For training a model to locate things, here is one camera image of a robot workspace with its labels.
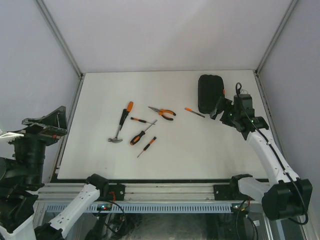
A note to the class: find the claw hammer orange black handle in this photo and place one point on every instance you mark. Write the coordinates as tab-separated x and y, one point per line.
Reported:
124	115

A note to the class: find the aluminium front rail frame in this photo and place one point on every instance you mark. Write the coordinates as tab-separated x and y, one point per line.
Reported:
137	192

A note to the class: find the black plastic tool case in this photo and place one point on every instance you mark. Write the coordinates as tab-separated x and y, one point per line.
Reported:
210	89

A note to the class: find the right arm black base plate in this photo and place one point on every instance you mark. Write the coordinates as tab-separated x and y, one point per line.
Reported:
224	192

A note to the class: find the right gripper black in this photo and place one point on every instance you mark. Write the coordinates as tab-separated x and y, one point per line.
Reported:
225	104

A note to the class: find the large screwdriver black orange handle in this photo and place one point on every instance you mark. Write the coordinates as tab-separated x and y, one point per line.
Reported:
138	137

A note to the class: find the small screwdriver orange black upper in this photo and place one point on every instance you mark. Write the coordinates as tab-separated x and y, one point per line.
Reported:
141	120

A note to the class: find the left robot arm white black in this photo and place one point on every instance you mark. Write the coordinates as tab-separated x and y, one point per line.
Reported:
17	207

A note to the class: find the small utility knife orange tip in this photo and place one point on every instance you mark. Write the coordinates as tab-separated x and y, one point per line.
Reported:
194	112

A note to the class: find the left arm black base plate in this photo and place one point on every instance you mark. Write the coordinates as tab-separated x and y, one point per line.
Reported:
116	191

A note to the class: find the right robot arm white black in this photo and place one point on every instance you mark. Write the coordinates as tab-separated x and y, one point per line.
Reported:
287	195

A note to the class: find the long nose pliers orange handles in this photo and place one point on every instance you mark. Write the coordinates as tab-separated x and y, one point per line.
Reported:
162	112

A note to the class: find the grey slotted cable duct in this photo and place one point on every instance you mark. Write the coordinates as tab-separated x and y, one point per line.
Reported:
158	208

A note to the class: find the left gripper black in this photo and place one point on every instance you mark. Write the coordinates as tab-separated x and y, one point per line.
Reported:
56	121

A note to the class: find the small precision screwdriver orange lower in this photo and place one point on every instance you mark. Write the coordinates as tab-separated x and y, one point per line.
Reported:
147	146

